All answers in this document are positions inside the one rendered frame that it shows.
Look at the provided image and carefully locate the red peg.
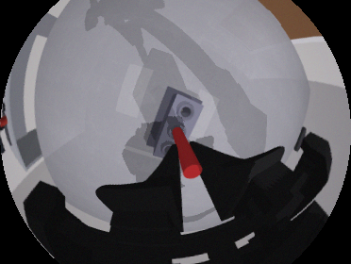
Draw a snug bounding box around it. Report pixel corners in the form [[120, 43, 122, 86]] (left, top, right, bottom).
[[172, 127, 202, 178]]

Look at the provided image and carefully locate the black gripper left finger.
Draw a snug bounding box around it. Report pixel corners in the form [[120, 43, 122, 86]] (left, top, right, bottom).
[[95, 144, 184, 232]]

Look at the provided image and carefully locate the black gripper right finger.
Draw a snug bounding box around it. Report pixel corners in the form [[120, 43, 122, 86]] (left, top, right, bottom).
[[190, 140, 285, 221]]

